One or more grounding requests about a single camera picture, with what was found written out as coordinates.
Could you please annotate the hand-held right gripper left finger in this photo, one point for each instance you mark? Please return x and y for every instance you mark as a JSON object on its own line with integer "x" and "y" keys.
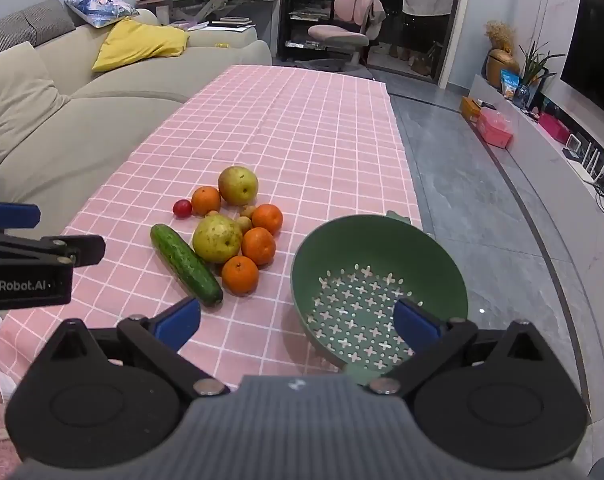
{"x": 179, "y": 322}

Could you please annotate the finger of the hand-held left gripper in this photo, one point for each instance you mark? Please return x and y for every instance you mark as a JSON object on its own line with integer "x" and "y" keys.
{"x": 82, "y": 250}
{"x": 12, "y": 215}

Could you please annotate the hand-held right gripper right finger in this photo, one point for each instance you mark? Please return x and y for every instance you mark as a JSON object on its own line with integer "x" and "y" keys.
{"x": 414, "y": 327}

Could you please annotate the green cucumber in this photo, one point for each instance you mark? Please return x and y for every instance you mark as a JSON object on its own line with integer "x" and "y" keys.
{"x": 187, "y": 265}

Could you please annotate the green colander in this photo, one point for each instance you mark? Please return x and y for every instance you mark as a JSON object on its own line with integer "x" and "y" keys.
{"x": 411, "y": 255}

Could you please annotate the orange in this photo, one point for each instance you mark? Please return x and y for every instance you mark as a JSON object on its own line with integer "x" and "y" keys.
{"x": 267, "y": 219}
{"x": 206, "y": 200}
{"x": 258, "y": 246}
{"x": 240, "y": 275}

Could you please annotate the yellow-green pear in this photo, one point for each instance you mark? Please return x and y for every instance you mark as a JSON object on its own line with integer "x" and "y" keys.
{"x": 238, "y": 185}
{"x": 217, "y": 239}

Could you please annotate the red cherry tomato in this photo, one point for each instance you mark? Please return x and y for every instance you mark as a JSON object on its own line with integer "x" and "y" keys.
{"x": 182, "y": 208}

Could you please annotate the beige cushion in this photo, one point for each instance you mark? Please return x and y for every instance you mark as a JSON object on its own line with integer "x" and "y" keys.
{"x": 17, "y": 105}

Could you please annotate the beige sofa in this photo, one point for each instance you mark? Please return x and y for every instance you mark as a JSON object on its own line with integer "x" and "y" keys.
{"x": 132, "y": 95}

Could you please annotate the grey cushion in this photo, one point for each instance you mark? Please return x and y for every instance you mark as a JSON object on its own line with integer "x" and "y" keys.
{"x": 27, "y": 25}

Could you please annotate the white television console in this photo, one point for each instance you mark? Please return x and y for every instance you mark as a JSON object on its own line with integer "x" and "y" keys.
{"x": 531, "y": 160}

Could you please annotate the yellow cushion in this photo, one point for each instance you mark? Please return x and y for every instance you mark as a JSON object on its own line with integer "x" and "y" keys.
{"x": 132, "y": 45}

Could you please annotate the pink box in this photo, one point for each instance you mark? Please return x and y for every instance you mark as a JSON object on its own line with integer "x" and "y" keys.
{"x": 494, "y": 130}

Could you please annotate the pink checked tablecloth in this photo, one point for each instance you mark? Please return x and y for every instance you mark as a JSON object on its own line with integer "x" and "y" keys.
{"x": 282, "y": 135}

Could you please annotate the blue printed cushion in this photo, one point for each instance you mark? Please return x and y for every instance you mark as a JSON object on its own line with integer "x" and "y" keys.
{"x": 99, "y": 7}

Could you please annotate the orange box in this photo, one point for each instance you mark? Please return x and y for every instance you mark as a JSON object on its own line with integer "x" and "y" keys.
{"x": 469, "y": 107}

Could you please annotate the small white device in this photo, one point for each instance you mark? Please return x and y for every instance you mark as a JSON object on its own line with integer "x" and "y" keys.
{"x": 574, "y": 145}

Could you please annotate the magenta box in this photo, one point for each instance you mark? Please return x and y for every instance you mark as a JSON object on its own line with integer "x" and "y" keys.
{"x": 554, "y": 127}

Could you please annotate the white router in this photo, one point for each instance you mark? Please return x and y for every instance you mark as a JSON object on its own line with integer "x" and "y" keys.
{"x": 596, "y": 162}

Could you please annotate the blue snack bag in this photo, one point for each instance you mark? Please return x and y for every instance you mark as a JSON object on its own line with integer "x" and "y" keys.
{"x": 509, "y": 82}

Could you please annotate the golden vase with dried flowers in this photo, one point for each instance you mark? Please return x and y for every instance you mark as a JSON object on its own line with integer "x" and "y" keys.
{"x": 501, "y": 65}

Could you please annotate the white desk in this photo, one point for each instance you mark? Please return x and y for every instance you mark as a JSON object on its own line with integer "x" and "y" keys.
{"x": 217, "y": 0}

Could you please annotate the green potted plant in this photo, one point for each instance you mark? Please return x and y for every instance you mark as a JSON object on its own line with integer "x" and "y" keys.
{"x": 534, "y": 67}

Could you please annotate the pink office chair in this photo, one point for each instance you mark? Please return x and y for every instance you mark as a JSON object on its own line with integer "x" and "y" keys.
{"x": 339, "y": 35}

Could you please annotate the black shelf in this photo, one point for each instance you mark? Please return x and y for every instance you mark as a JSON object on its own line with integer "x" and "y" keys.
{"x": 302, "y": 15}

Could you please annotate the black television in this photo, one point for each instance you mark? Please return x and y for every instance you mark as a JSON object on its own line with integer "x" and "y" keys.
{"x": 596, "y": 55}

